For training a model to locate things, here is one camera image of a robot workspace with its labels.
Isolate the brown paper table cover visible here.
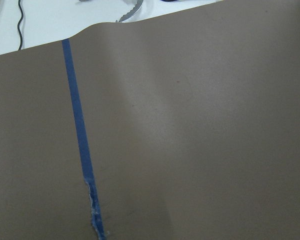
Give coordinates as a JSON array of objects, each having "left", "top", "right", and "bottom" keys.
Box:
[{"left": 0, "top": 0, "right": 300, "bottom": 240}]

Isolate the white reacher grabber tool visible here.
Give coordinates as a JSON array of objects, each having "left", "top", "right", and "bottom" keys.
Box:
[{"left": 77, "top": 0, "right": 145, "bottom": 24}]

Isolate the black cable on table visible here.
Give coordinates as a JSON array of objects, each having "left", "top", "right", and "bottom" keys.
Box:
[{"left": 16, "top": 0, "right": 25, "bottom": 51}]

